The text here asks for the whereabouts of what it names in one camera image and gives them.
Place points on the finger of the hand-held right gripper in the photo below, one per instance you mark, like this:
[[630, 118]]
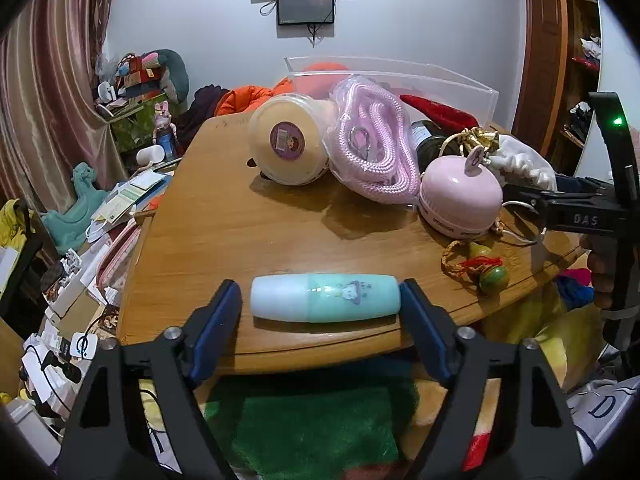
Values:
[[522, 193], [575, 184]]

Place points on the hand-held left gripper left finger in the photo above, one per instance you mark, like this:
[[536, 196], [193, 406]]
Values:
[[220, 325]]

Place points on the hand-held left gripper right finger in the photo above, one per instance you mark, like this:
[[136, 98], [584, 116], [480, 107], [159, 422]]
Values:
[[425, 325]]

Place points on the round pale pink mini vacuum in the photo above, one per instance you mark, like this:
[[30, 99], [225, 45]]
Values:
[[460, 195]]

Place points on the gold ribbon ornament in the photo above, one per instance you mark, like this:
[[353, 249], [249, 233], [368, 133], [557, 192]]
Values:
[[475, 140]]

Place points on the mint green bottle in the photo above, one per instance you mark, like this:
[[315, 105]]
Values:
[[325, 295]]

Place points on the dark green glass bottle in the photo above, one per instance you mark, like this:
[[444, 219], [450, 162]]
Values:
[[430, 145]]

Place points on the clear plastic box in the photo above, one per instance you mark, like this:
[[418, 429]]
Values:
[[450, 85]]

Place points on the round cream container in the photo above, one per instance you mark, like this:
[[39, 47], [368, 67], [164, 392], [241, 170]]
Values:
[[285, 145]]

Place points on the person's right hand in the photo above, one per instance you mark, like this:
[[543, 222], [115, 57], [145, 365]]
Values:
[[600, 280]]

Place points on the blue cloth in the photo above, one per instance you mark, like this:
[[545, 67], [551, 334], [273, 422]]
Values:
[[575, 285]]

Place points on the wooden desk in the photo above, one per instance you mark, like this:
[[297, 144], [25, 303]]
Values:
[[225, 240]]

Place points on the wooden door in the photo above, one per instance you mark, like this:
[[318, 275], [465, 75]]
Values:
[[542, 60]]

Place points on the colourful patterned blanket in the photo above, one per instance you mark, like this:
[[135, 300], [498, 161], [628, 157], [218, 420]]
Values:
[[310, 425]]

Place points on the pile of papers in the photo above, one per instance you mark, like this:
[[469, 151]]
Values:
[[125, 200]]

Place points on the wooden shelf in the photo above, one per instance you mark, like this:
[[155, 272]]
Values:
[[580, 25]]

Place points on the white cylinder speaker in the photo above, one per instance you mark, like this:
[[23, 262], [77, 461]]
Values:
[[150, 156]]

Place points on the teal dinosaur toy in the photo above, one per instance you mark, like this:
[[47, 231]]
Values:
[[75, 210]]

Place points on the person's white printed clothing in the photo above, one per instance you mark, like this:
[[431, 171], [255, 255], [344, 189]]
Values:
[[600, 410]]

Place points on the pink rabbit figure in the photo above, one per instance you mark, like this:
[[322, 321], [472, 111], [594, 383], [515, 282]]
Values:
[[162, 125]]

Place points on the dark purple cloth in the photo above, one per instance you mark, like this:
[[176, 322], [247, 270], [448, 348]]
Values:
[[200, 110]]

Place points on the green box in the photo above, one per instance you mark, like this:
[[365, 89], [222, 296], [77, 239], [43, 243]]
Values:
[[132, 125]]

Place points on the orange jacket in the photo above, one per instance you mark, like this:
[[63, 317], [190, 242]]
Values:
[[240, 100]]

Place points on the yellow cloth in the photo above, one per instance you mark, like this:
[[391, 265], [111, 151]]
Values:
[[15, 222]]

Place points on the grey plush toy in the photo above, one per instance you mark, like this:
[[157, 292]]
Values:
[[175, 72]]

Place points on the striped pink curtain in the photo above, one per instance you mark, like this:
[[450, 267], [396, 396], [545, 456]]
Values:
[[50, 85]]

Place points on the small wall monitor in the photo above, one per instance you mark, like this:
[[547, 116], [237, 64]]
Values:
[[305, 7]]

